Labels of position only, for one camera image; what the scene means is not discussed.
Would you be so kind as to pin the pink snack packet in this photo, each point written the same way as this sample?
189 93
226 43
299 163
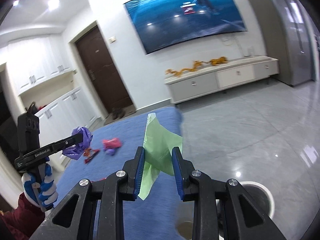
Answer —
111 144

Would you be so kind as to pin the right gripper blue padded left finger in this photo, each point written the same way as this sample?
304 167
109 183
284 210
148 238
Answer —
134 172

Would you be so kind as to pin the red chip bag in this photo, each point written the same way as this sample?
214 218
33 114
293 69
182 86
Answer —
89 154

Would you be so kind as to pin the wall mounted television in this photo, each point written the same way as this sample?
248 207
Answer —
164 23

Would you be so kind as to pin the blue fluffy cloth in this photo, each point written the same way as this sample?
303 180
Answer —
90 204

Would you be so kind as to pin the brown entrance door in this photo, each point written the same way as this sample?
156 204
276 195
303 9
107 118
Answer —
102 71

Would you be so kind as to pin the white round trash bin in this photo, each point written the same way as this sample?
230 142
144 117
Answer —
262 196

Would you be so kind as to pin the blue white gloved hand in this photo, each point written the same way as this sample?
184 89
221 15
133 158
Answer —
41 194

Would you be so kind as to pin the white shoe cabinet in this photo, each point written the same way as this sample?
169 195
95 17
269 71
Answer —
40 72

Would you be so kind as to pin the dark shoes pair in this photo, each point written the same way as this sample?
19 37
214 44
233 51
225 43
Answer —
118 113

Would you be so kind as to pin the white low tv cabinet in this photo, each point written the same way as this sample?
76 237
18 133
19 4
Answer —
214 79

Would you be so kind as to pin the maroon sleeve forearm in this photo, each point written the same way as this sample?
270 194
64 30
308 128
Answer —
21 222

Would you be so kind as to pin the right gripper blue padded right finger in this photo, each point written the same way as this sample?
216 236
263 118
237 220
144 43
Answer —
182 171

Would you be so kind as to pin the golden dragon ornament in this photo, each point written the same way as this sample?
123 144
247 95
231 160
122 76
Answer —
196 66

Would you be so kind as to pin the grey refrigerator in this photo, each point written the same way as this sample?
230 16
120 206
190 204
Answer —
287 38

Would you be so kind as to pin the green plastic bag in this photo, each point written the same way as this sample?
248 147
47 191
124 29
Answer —
158 144

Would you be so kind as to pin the small purple paper wad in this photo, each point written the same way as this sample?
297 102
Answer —
110 151

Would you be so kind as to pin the purple paper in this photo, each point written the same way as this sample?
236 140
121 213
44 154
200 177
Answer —
75 146

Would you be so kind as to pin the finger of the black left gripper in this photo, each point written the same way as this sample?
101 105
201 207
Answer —
58 146

